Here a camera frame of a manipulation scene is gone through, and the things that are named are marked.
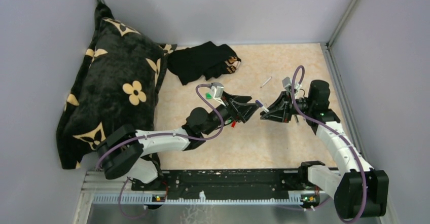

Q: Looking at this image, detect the white pen with clip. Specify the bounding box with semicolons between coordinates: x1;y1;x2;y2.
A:
258;104;269;113

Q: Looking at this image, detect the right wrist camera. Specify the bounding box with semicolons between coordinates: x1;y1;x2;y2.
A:
282;77;301;95

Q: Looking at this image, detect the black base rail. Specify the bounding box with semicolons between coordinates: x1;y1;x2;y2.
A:
131;168;324;204

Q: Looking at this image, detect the black floral plush pillow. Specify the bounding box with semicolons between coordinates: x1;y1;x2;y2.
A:
56;3;176;170

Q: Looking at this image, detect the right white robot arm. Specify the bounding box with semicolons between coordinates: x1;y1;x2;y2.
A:
261;77;389;220

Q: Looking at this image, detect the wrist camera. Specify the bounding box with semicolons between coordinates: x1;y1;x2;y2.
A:
209;82;224;104
282;77;301;95

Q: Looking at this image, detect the black folded cloth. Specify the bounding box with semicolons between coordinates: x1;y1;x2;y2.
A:
167;42;242;85

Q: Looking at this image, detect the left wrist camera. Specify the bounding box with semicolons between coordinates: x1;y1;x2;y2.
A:
209;82;224;104

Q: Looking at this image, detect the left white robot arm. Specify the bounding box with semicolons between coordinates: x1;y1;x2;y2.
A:
96;92;261;190

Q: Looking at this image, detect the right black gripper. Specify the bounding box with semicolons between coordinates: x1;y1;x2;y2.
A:
260;90;314;123

